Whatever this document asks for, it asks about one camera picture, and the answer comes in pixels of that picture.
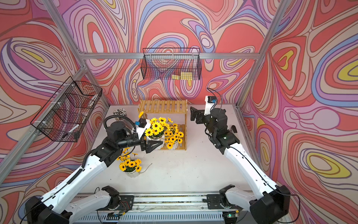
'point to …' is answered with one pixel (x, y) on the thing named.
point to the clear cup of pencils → (120, 111)
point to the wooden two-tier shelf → (166, 106)
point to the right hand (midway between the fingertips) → (198, 110)
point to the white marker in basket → (70, 131)
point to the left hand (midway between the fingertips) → (159, 136)
